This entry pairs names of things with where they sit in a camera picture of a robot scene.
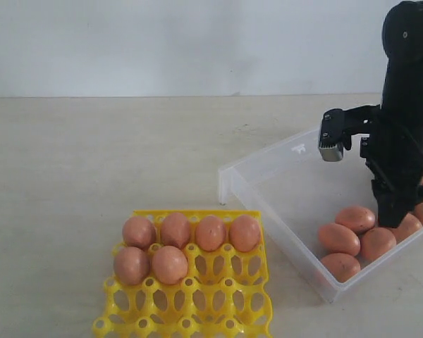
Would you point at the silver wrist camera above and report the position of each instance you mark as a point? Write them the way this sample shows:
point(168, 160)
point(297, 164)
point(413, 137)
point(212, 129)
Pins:
point(338, 126)

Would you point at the yellow plastic egg tray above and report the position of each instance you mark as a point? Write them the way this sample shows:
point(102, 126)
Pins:
point(222, 295)

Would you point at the clear plastic bin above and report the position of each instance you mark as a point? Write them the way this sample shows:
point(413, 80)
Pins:
point(296, 192)

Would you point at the brown egg front bottom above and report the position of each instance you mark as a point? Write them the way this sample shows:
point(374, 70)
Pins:
point(341, 265)

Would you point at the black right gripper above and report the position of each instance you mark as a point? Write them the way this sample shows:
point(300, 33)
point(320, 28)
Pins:
point(394, 153)

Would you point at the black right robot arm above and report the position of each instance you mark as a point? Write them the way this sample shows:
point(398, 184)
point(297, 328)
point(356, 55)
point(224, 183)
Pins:
point(402, 39)

